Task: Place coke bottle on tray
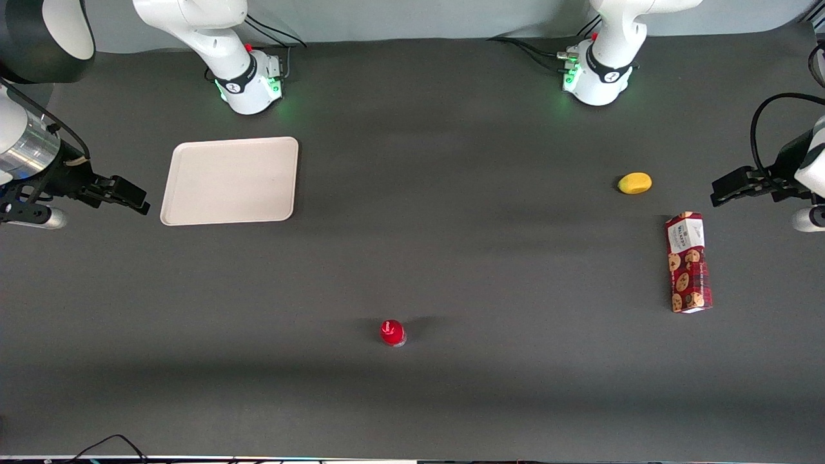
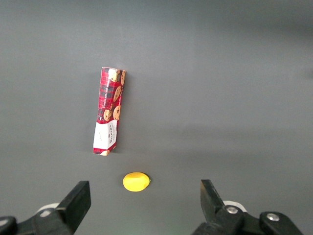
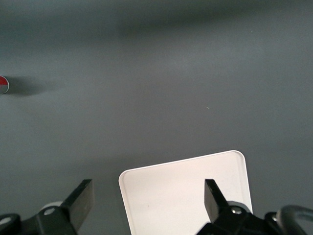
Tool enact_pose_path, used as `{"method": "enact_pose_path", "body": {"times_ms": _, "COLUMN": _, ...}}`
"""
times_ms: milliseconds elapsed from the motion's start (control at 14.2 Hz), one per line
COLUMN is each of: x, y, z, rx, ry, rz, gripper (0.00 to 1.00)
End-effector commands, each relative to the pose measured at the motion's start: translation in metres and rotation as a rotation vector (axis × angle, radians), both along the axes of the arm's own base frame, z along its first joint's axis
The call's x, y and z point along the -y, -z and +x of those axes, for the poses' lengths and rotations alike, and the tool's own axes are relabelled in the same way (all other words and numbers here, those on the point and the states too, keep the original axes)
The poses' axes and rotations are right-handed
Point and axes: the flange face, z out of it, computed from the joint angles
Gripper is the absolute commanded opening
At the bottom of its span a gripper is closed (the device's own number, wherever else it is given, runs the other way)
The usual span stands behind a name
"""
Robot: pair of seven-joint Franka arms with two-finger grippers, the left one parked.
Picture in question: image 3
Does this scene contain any red aluminium coke bottle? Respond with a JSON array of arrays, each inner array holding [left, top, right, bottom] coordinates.
[[0, 75, 10, 94]]

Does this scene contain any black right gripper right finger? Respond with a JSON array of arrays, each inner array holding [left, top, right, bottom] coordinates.
[[193, 179, 291, 235]]

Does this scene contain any white rectangular tray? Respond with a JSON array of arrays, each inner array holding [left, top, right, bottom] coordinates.
[[118, 149, 253, 235]]

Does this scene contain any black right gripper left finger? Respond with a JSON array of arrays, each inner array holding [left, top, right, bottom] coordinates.
[[0, 179, 95, 235]]

